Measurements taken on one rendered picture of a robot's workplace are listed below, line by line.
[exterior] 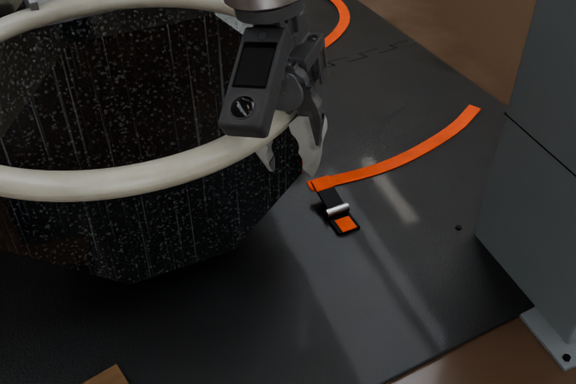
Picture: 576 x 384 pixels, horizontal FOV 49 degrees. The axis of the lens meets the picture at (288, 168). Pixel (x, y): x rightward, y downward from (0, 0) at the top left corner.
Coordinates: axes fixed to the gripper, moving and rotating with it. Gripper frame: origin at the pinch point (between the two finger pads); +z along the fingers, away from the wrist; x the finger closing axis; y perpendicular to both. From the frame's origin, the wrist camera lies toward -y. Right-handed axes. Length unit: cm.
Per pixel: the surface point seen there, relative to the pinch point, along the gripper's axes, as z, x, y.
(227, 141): -9.2, 2.0, -8.0
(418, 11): 80, 34, 219
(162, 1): -9.5, 28.8, 23.8
